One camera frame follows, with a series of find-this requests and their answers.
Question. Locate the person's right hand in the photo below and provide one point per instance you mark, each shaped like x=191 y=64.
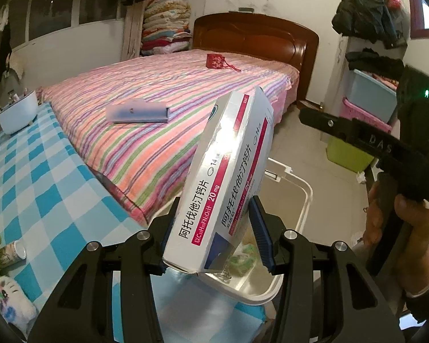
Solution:
x=416 y=228

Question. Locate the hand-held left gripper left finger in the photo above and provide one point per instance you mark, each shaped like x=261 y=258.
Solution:
x=169 y=230

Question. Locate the beige curtain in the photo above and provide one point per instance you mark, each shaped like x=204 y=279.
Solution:
x=133 y=32

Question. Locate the pink plastic basket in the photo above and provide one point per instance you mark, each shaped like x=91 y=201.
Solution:
x=361 y=114

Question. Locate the bed with striped sheet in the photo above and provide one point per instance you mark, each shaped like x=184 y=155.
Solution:
x=146 y=150

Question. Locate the white and magenta medicine box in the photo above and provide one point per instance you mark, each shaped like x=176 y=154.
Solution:
x=214 y=185

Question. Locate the printed paper cup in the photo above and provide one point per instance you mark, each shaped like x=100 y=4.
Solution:
x=11 y=253

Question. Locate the blue storage box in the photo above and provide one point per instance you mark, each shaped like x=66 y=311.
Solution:
x=368 y=93

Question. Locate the black hanging garment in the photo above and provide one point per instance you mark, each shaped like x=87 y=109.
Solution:
x=4 y=53

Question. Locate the white plush toy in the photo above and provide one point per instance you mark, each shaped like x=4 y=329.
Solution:
x=12 y=300

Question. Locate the white plastic bin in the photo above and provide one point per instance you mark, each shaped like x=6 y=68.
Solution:
x=289 y=200

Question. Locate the green and white packet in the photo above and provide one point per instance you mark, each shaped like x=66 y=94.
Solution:
x=243 y=259

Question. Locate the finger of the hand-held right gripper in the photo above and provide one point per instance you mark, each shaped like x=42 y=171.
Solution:
x=346 y=128

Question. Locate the lavender case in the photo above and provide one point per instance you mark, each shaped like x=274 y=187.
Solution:
x=136 y=111

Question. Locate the wooden headboard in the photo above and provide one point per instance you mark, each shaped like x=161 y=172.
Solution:
x=264 y=39

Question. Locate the green plastic bin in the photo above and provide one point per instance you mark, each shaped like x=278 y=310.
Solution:
x=346 y=153

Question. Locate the stack of folded quilts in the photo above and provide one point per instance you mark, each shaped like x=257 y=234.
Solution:
x=166 y=25

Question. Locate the red pouch with tassel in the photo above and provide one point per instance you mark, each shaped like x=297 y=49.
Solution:
x=216 y=61

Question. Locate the pile of black clothes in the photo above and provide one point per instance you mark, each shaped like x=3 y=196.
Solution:
x=373 y=62

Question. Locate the person's right forearm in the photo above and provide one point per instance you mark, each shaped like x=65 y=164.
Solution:
x=425 y=293

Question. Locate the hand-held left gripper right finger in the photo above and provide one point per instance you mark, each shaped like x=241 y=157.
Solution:
x=261 y=235

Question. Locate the dark hanging jacket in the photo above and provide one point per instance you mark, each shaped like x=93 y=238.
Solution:
x=361 y=10

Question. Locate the blue checkered cloth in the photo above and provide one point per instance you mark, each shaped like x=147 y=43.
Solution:
x=39 y=185

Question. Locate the beige cloth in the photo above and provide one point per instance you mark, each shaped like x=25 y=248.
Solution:
x=16 y=68

